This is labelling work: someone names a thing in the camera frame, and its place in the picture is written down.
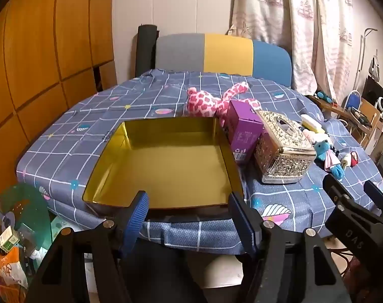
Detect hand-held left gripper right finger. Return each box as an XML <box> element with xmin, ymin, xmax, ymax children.
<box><xmin>228</xmin><ymin>192</ymin><xmax>351</xmax><ymax>303</ymax></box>

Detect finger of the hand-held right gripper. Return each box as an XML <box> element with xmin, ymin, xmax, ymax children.
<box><xmin>323</xmin><ymin>174</ymin><xmax>381</xmax><ymax>223</ymax></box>
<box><xmin>365</xmin><ymin>181</ymin><xmax>383</xmax><ymax>215</ymax></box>

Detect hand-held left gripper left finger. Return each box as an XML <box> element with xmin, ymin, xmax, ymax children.
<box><xmin>26</xmin><ymin>191</ymin><xmax>149</xmax><ymax>303</ymax></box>

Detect blue plush bear toy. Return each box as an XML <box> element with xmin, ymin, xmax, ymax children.
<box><xmin>315</xmin><ymin>140</ymin><xmax>345</xmax><ymax>179</ymax></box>

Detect white plastic packet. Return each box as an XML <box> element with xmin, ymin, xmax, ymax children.
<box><xmin>305</xmin><ymin>131</ymin><xmax>329</xmax><ymax>142</ymax></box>

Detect gold tin box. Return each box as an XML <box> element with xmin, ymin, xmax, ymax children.
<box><xmin>82</xmin><ymin>117</ymin><xmax>246</xmax><ymax>215</ymax></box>

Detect white stool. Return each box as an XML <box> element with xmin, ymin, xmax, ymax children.
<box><xmin>204</xmin><ymin>254</ymin><xmax>244</xmax><ymax>288</ymax></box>

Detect silver ornate tissue box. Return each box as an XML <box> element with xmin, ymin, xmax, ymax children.
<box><xmin>254</xmin><ymin>110</ymin><xmax>317</xmax><ymax>184</ymax></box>

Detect blue folding chair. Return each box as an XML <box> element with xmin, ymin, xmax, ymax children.
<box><xmin>346</xmin><ymin>90</ymin><xmax>362</xmax><ymax>112</ymax></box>

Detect blue headphones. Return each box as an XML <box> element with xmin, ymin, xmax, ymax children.
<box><xmin>316</xmin><ymin>91</ymin><xmax>335</xmax><ymax>104</ymax></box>

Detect purple carton box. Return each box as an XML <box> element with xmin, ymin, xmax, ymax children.
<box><xmin>226</xmin><ymin>100</ymin><xmax>265</xmax><ymax>164</ymax></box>

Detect black monitor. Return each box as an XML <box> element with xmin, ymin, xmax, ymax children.
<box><xmin>362</xmin><ymin>77</ymin><xmax>383</xmax><ymax>108</ymax></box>

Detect small green white box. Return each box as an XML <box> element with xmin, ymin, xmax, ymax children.
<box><xmin>0</xmin><ymin>225</ymin><xmax>19</xmax><ymax>250</ymax></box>

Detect pink spotted plush toy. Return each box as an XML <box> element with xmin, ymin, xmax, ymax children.
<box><xmin>186</xmin><ymin>81</ymin><xmax>261</xmax><ymax>127</ymax></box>

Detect metal stand pole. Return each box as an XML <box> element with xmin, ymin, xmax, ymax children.
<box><xmin>356</xmin><ymin>28</ymin><xmax>378</xmax><ymax>89</ymax></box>

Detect orange snack bag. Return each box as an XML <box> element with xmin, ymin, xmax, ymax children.
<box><xmin>0</xmin><ymin>249</ymin><xmax>28</xmax><ymax>303</ymax></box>

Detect black rolled mat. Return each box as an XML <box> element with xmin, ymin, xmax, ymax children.
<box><xmin>135</xmin><ymin>23</ymin><xmax>160</xmax><ymax>78</ymax></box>

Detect grey yellow blue chair back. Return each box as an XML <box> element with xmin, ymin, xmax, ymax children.
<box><xmin>155</xmin><ymin>32</ymin><xmax>293</xmax><ymax>89</ymax></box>

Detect ship print curtain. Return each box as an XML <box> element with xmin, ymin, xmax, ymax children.
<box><xmin>226</xmin><ymin>0</ymin><xmax>366</xmax><ymax>102</ymax></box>

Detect wooden wardrobe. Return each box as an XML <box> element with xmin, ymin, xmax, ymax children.
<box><xmin>0</xmin><ymin>0</ymin><xmax>118</xmax><ymax>193</ymax></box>

